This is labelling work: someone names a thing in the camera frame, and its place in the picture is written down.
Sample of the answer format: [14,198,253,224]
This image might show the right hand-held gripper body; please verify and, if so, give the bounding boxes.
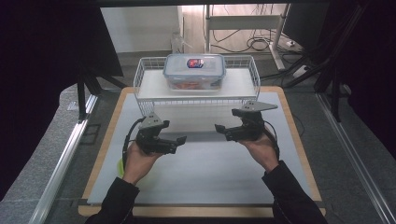
[224,101,279,142]

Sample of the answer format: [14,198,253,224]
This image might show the green plastic bowl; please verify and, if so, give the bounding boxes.
[117,158,126,179]

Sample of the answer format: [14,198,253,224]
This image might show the clear spray bottle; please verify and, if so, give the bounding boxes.
[170,30,189,57]

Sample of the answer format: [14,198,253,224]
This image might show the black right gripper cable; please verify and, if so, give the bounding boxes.
[262,120,281,161]

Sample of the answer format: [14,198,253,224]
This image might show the black floor grate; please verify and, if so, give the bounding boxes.
[78,123,103,146]

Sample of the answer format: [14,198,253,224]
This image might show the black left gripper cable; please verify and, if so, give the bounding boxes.
[121,117,147,171]

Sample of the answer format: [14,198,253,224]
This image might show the white desk frame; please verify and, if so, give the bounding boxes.
[203,4,291,71]

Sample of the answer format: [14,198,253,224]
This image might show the reddish food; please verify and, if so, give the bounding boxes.
[173,80,209,91]

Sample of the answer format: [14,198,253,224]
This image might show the aluminium rail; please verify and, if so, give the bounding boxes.
[28,93,98,224]
[315,92,396,224]

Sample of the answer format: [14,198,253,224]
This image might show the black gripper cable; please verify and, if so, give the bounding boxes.
[121,117,147,171]
[262,120,281,161]

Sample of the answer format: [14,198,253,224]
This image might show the light grey table mat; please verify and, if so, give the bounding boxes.
[87,91,314,206]

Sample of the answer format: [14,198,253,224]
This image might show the person's left hand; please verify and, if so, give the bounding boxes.
[121,141,163,187]

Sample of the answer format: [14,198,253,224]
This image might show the person's right hand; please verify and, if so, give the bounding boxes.
[237,125,280,174]

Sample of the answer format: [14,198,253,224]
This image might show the black floor cables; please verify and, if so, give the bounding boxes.
[210,28,273,54]

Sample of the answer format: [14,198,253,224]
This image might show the clear plastic food container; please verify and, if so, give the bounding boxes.
[162,53,227,91]

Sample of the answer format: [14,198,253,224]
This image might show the white power strip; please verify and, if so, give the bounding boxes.
[291,64,310,79]

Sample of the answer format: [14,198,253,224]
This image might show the black curtain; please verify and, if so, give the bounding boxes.
[323,0,396,155]
[0,0,125,200]

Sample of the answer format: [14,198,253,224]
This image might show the black metal stand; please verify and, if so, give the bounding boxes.
[76,63,127,123]
[313,62,351,123]

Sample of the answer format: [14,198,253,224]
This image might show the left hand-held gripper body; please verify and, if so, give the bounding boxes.
[135,111,178,156]

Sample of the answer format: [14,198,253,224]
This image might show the white wire shelf rack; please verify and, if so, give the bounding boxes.
[133,55,262,135]

